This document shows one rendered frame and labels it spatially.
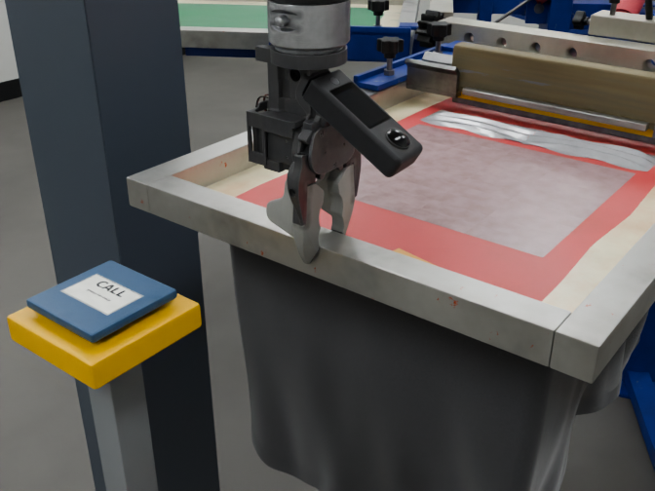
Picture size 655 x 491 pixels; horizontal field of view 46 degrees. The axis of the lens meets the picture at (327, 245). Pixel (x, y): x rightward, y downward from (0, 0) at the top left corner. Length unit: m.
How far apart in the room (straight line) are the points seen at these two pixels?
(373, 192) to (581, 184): 0.27
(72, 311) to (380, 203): 0.40
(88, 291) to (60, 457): 1.35
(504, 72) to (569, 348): 0.68
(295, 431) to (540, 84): 0.64
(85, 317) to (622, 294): 0.48
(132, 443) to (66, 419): 1.36
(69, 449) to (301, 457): 1.05
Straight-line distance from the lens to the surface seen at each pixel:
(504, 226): 0.92
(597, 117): 1.22
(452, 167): 1.08
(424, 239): 0.87
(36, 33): 1.25
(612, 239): 0.92
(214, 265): 2.82
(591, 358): 0.67
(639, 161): 1.16
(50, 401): 2.28
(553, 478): 1.05
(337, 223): 0.81
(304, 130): 0.72
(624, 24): 1.50
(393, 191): 0.99
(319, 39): 0.70
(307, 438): 1.11
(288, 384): 1.07
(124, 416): 0.82
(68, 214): 1.34
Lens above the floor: 1.35
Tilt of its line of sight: 27 degrees down
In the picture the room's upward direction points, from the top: straight up
